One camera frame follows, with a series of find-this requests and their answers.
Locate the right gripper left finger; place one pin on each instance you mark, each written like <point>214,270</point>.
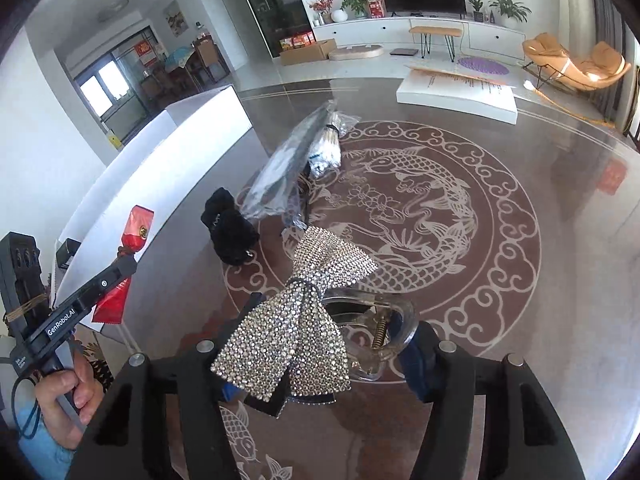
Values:
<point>127,438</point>

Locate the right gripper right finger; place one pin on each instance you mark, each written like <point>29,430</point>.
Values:
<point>523,436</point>

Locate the red gift pouch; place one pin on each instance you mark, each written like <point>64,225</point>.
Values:
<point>111,306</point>

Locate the rhinestone bow hair clip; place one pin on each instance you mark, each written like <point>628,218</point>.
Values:
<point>288,348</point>

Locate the black velvet pouch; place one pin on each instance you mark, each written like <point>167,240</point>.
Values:
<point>232,235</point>

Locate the large white cardboard box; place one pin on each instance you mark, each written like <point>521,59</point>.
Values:
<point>171,167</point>

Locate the phone case in plastic bag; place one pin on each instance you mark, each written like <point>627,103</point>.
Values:
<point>311,150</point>

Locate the white flat box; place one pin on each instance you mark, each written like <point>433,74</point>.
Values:
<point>458,92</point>

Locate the brown cardboard box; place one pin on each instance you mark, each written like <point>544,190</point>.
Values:
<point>318,51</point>

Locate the orange lounge chair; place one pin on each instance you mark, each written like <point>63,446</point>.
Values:
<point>599,70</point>

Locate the white tv cabinet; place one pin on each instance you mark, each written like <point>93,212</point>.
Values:
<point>431,35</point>

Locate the black display cabinet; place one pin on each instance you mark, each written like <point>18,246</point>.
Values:
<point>275,5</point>

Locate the green potted plant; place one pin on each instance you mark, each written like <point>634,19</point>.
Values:
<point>513,14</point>

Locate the grey curtain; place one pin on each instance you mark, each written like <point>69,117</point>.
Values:
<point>584,23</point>

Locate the red flower vase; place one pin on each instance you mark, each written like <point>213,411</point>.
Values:
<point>323,8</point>

